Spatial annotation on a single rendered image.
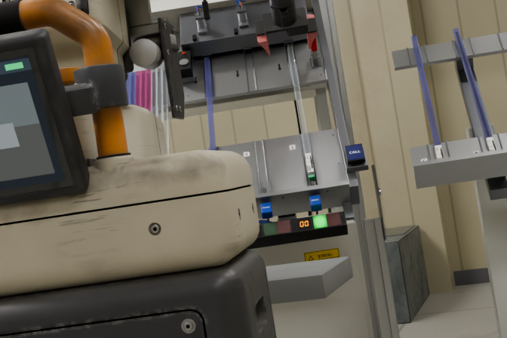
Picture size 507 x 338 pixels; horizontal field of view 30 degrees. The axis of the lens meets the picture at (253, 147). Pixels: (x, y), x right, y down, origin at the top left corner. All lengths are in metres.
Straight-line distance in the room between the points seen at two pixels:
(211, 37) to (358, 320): 0.82
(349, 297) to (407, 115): 2.83
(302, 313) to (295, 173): 0.44
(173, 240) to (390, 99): 4.26
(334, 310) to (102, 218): 1.51
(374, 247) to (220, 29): 0.74
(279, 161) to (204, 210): 1.23
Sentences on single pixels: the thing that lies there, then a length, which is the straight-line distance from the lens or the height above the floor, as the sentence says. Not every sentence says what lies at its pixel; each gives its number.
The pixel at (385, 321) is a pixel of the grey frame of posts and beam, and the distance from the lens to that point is 2.15.
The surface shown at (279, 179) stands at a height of 0.76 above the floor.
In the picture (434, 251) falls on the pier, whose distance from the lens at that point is 5.19.
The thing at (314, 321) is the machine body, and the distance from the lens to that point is 2.44.
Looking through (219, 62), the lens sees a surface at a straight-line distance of 2.48.
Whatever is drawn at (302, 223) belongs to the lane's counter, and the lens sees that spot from 2.07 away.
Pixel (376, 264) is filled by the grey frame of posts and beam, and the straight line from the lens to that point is 2.13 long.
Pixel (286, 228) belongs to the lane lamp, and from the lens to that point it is 2.06.
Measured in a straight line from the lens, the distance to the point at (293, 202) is 2.11.
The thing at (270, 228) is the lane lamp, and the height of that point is 0.66.
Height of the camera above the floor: 0.78
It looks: 2 degrees up
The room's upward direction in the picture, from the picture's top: 9 degrees counter-clockwise
